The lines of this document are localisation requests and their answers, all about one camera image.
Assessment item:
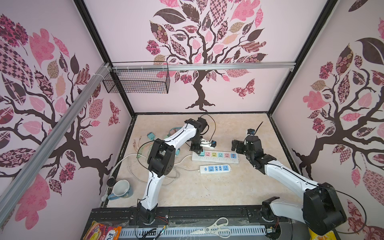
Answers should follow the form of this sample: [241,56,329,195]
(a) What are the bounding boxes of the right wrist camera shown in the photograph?
[247,129,257,137]

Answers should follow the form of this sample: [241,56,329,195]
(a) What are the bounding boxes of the black mounting rail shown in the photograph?
[86,205,294,228]

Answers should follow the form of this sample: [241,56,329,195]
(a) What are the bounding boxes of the pile of chargers and cables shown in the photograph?
[133,127,184,157]

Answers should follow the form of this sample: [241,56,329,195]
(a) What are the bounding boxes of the long multicolour power strip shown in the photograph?
[192,151,240,164]

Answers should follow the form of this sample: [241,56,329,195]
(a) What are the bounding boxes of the black wire basket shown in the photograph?
[103,61,171,94]

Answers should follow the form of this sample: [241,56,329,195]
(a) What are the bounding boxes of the white handled scissors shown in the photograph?
[190,217,232,239]

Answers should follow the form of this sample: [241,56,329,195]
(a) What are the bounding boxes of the yellow snack bag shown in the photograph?
[308,228,337,240]

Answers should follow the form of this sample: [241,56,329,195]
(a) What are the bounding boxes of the small blue-socket power strip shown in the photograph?
[200,164,232,175]

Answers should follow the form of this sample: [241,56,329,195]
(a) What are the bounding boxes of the aluminium frame bar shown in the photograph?
[1,63,298,227]

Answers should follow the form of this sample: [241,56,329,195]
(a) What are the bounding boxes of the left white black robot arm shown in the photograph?
[137,117,208,224]

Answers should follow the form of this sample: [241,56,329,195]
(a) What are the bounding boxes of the red yellow snack packet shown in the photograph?
[83,221,122,240]

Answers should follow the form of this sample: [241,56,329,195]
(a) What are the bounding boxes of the white slotted cable duct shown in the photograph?
[119,226,267,240]

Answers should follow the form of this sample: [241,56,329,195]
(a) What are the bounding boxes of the white power strip cable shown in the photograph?
[110,152,201,185]

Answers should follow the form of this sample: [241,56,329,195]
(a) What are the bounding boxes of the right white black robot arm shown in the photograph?
[231,135,347,235]

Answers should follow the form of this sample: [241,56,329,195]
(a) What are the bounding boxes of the white mug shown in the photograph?
[107,180,134,201]

